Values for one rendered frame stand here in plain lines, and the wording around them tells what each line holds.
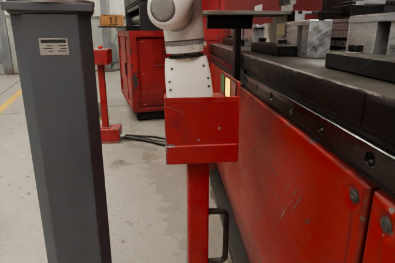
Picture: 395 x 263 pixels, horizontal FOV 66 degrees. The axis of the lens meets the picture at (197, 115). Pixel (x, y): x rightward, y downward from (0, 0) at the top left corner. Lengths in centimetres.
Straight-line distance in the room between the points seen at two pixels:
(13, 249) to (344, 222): 147
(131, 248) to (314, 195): 111
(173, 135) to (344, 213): 36
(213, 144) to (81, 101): 33
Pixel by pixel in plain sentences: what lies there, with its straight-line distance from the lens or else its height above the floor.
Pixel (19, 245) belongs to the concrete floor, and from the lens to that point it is 172.
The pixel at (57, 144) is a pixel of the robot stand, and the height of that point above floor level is 68.
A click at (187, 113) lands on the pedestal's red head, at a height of 78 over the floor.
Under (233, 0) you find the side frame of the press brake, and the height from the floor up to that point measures 112.
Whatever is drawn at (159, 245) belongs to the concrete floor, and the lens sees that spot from 153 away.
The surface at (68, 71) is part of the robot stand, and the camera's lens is 76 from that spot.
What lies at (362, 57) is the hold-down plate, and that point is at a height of 90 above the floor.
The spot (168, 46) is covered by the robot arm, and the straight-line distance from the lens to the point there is 64.
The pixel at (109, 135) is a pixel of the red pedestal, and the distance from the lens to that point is 278.
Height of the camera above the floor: 94
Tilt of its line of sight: 15 degrees down
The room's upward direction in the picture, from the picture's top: straight up
